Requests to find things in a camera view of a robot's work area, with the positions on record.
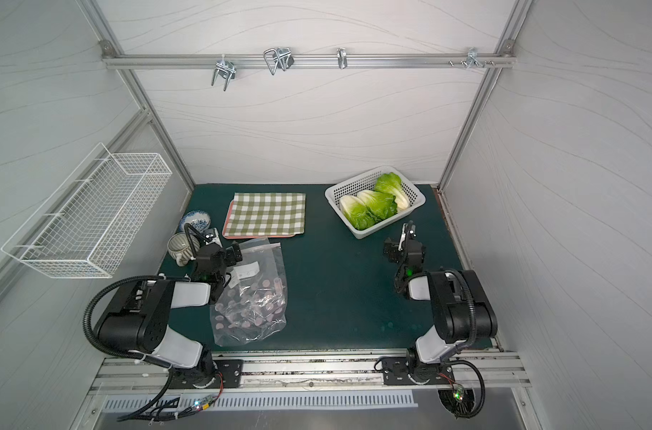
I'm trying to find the white wire wall basket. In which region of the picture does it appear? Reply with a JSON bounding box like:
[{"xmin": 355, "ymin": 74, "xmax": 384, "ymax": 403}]
[{"xmin": 1, "ymin": 143, "xmax": 172, "ymax": 279}]

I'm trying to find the white vented strip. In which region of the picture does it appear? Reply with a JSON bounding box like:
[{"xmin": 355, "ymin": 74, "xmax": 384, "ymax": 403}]
[{"xmin": 102, "ymin": 390, "xmax": 418, "ymax": 414}]

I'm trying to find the grey striped mug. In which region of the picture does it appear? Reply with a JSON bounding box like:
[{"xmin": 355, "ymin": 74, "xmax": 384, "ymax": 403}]
[{"xmin": 167, "ymin": 233, "xmax": 200, "ymax": 267}]

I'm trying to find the clear blue-zip zipper bag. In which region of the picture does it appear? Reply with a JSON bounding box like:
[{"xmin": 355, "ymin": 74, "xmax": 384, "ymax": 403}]
[{"xmin": 229, "ymin": 238, "xmax": 288, "ymax": 304}]

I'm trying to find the aluminium top rail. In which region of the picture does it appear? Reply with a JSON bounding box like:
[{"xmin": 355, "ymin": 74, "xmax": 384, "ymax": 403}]
[{"xmin": 102, "ymin": 51, "xmax": 518, "ymax": 70}]

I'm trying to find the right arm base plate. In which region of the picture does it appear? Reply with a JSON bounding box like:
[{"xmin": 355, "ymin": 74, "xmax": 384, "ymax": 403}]
[{"xmin": 374, "ymin": 357, "xmax": 454, "ymax": 386}]

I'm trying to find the metal hook clamp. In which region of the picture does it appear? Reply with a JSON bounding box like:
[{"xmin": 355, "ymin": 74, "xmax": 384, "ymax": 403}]
[
  {"xmin": 211, "ymin": 56, "xmax": 236, "ymax": 91},
  {"xmin": 263, "ymin": 47, "xmax": 295, "ymax": 75}
]

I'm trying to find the green checkered cloth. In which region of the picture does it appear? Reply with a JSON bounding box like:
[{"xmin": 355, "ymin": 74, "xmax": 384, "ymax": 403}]
[{"xmin": 222, "ymin": 193, "xmax": 306, "ymax": 239}]

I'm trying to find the blue floral bowl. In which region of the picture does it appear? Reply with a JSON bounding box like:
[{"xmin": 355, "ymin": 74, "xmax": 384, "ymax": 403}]
[{"xmin": 178, "ymin": 210, "xmax": 211, "ymax": 232}]

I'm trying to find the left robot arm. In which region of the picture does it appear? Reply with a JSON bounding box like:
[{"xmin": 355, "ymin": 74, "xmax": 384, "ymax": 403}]
[{"xmin": 82, "ymin": 243, "xmax": 243, "ymax": 388}]

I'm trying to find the metal bracket right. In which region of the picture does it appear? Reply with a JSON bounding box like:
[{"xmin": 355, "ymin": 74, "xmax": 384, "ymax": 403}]
[{"xmin": 448, "ymin": 48, "xmax": 494, "ymax": 69}]

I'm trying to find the chinese cabbage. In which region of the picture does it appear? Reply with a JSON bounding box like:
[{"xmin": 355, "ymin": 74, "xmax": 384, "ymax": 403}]
[
  {"xmin": 356, "ymin": 190, "xmax": 399, "ymax": 221},
  {"xmin": 340, "ymin": 195, "xmax": 376, "ymax": 231},
  {"xmin": 374, "ymin": 172, "xmax": 409, "ymax": 211}
]

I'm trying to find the metal hook clamp left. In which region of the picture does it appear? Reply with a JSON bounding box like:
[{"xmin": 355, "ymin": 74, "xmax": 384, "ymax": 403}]
[{"xmin": 211, "ymin": 56, "xmax": 236, "ymax": 91}]

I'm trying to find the pink-dotted zipper bag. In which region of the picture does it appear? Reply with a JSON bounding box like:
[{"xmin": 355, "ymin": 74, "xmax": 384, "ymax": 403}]
[{"xmin": 210, "ymin": 252, "xmax": 288, "ymax": 348}]

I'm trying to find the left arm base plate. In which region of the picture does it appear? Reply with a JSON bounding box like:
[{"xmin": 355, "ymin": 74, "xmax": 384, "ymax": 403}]
[{"xmin": 169, "ymin": 358, "xmax": 245, "ymax": 390}]

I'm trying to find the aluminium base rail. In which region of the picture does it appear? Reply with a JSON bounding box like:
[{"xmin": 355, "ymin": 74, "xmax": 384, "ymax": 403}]
[{"xmin": 88, "ymin": 348, "xmax": 531, "ymax": 397}]

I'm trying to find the metal hook small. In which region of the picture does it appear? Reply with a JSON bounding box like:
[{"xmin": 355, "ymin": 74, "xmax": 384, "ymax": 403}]
[{"xmin": 336, "ymin": 48, "xmax": 347, "ymax": 70}]

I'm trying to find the white plastic basket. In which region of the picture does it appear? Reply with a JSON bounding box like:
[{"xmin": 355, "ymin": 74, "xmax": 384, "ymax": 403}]
[{"xmin": 325, "ymin": 166, "xmax": 426, "ymax": 239}]

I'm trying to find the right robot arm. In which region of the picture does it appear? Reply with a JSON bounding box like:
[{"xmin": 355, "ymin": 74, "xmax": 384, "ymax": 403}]
[{"xmin": 383, "ymin": 221, "xmax": 498, "ymax": 377}]

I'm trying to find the metal hook clamp middle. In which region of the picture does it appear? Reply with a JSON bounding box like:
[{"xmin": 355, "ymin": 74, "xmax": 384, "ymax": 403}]
[{"xmin": 263, "ymin": 47, "xmax": 295, "ymax": 75}]

